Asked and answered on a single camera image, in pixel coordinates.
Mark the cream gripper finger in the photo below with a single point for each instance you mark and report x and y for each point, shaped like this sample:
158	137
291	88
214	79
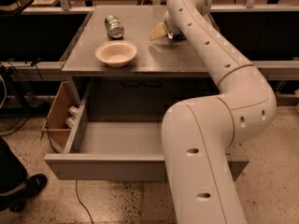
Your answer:
158	32

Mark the blue chip bag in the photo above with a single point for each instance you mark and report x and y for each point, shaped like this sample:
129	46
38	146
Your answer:
176	36

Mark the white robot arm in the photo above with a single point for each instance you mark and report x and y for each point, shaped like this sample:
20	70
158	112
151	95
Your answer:
197	131

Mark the grey open top drawer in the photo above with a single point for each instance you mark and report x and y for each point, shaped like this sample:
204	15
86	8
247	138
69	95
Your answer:
117	133

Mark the green soda can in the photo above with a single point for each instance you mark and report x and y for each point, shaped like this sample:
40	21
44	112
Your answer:
114	27

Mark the white paper bowl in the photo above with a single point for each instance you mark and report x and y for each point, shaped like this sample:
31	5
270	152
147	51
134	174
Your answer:
116	53

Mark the grey cabinet table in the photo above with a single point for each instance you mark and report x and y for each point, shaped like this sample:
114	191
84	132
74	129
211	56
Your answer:
162	73

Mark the white can in box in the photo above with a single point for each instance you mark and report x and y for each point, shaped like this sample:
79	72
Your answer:
70	122
73	111

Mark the brown cardboard box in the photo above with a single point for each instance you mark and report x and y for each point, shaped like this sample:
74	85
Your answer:
55	124

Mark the black equipment stand left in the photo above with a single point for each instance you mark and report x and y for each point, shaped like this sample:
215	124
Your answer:
21	89

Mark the black shoe and leg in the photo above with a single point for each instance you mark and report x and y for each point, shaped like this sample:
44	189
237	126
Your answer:
16	186

